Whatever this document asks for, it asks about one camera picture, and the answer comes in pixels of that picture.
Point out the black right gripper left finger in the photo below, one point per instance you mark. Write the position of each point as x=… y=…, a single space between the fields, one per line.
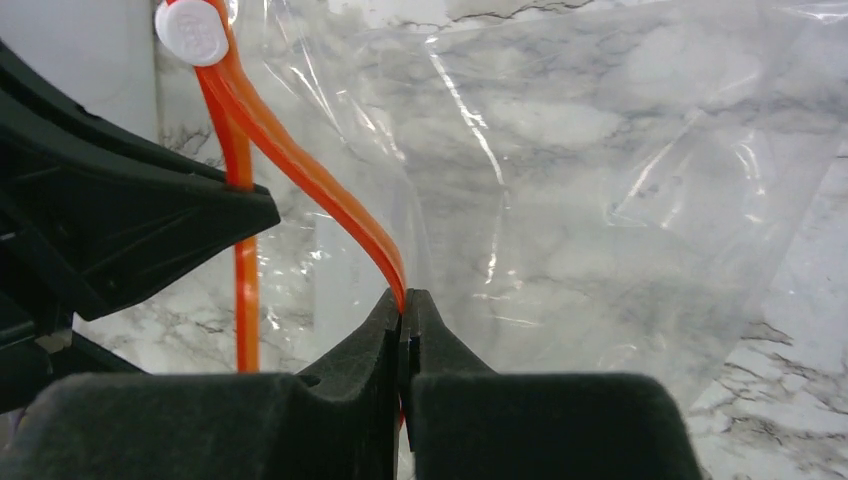
x=89 y=414

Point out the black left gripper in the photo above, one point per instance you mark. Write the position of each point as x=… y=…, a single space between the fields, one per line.
x=94 y=219

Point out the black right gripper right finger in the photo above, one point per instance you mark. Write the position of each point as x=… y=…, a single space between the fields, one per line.
x=467 y=421

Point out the clear zip bag orange zipper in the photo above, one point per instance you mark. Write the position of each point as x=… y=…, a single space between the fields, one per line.
x=604 y=190

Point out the white plastic bin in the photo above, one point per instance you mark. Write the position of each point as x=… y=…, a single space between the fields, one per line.
x=99 y=53

